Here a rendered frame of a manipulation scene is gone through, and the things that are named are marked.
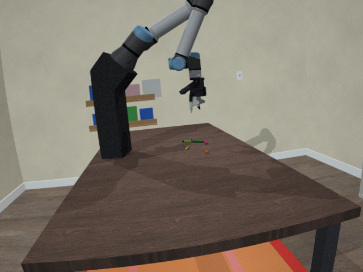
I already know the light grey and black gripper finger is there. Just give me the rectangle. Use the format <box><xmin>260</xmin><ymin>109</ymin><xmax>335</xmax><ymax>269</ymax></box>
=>
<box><xmin>197</xmin><ymin>97</ymin><xmax>205</xmax><ymax>110</ymax></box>
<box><xmin>189</xmin><ymin>91</ymin><xmax>200</xmax><ymax>113</ymax></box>

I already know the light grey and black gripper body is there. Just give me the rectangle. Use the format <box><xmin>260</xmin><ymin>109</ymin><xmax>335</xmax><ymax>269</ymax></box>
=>
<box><xmin>190</xmin><ymin>77</ymin><xmax>206</xmax><ymax>97</ymax></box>

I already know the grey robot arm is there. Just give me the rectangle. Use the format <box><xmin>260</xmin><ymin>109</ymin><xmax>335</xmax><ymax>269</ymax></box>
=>
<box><xmin>111</xmin><ymin>0</ymin><xmax>214</xmax><ymax>78</ymax></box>

